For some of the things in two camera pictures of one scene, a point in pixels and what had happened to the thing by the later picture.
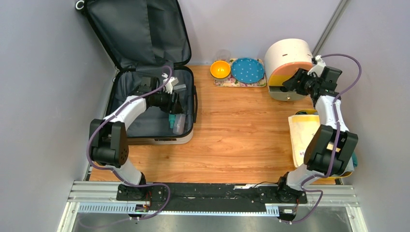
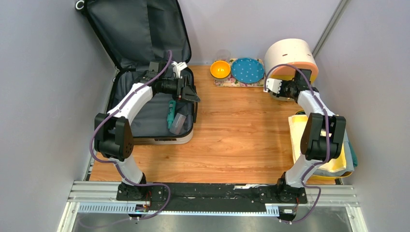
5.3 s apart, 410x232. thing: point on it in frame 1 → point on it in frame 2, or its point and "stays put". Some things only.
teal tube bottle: x=171 y=118 stays put
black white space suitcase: x=147 y=38 stays put
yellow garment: x=302 y=128 stays put
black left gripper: x=177 y=106 → x=188 y=93
